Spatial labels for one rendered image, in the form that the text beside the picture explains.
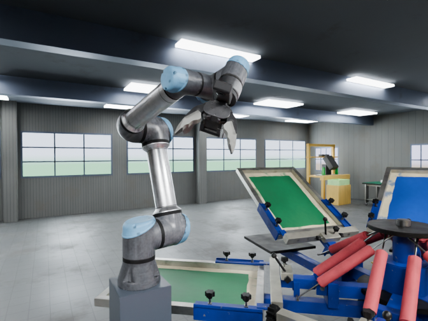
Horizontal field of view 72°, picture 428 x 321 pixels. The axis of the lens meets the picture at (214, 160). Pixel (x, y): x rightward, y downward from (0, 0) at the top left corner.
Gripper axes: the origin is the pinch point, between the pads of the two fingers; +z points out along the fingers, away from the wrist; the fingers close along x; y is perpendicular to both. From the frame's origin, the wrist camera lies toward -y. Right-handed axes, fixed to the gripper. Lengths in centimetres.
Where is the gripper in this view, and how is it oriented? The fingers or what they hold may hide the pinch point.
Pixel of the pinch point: (202, 142)
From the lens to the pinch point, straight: 72.1
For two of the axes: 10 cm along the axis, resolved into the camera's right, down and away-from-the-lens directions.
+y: -1.2, 5.4, 8.3
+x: -9.4, -3.3, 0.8
